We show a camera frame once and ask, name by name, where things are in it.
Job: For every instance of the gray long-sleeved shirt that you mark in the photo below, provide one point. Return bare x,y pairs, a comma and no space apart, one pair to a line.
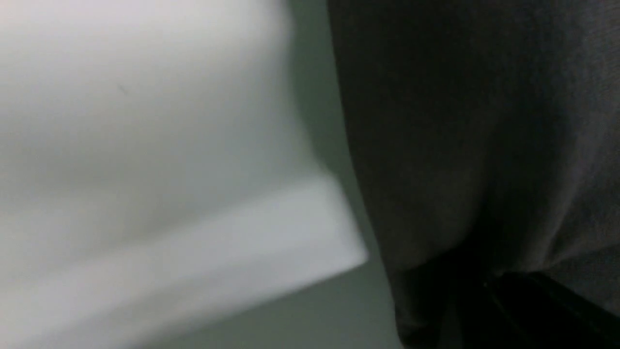
485,141

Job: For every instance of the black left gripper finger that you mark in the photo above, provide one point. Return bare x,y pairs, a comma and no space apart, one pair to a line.
531,311

